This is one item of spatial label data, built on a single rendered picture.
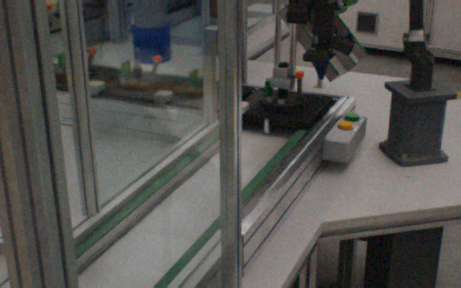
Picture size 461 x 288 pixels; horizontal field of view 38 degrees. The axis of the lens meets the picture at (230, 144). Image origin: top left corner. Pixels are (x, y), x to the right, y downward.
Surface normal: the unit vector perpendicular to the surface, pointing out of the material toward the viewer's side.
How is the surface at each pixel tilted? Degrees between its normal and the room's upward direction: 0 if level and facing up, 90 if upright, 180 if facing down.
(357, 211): 0
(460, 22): 90
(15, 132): 90
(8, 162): 90
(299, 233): 0
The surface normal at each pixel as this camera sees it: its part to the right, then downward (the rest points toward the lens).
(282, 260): 0.00, -0.92
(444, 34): -0.52, 0.34
